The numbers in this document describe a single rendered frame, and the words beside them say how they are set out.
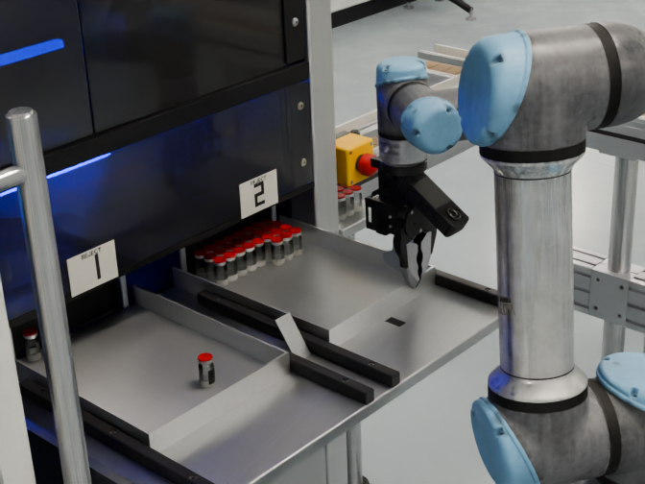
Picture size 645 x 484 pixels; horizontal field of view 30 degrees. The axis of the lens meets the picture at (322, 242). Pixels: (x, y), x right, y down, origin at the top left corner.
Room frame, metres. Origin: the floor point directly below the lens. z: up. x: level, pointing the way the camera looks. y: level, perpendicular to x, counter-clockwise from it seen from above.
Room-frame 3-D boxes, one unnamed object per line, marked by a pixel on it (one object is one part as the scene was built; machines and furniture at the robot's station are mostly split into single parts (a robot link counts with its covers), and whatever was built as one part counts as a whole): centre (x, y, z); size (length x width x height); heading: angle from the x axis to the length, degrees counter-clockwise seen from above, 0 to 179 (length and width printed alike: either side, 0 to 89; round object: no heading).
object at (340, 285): (1.74, 0.03, 0.90); 0.34 x 0.26 x 0.04; 48
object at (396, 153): (1.69, -0.13, 1.14); 0.08 x 0.08 x 0.05
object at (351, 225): (2.05, -0.03, 0.87); 0.14 x 0.13 x 0.02; 47
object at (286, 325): (1.49, 0.01, 0.91); 0.14 x 0.03 x 0.06; 47
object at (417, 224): (1.70, -0.12, 1.05); 0.09 x 0.08 x 0.12; 47
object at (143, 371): (1.50, 0.27, 0.90); 0.34 x 0.26 x 0.04; 47
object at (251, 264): (1.82, 0.12, 0.91); 0.18 x 0.02 x 0.05; 138
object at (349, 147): (2.01, -0.05, 0.99); 0.08 x 0.07 x 0.07; 47
